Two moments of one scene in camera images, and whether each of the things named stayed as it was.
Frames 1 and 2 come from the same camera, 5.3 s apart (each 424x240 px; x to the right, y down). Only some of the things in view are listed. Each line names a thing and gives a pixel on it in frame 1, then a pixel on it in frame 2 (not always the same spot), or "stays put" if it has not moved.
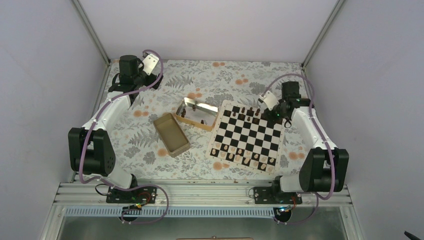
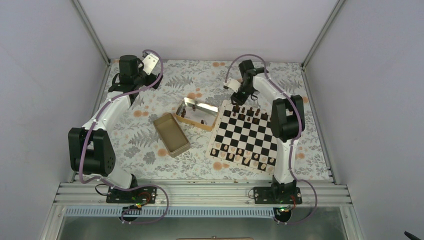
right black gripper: (268, 114) → (239, 100)
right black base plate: (269, 195) stays put
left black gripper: (152, 80) stays put
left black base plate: (143, 194) stays put
